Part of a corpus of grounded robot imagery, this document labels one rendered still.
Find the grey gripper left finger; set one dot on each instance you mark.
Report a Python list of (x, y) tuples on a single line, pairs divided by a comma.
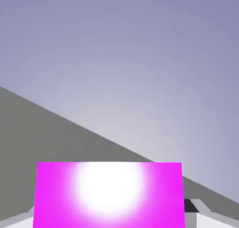
[(20, 220)]

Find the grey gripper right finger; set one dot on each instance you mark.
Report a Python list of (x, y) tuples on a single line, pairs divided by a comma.
[(205, 218)]

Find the small magenta cube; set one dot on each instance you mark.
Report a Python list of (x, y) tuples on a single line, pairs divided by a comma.
[(56, 194)]

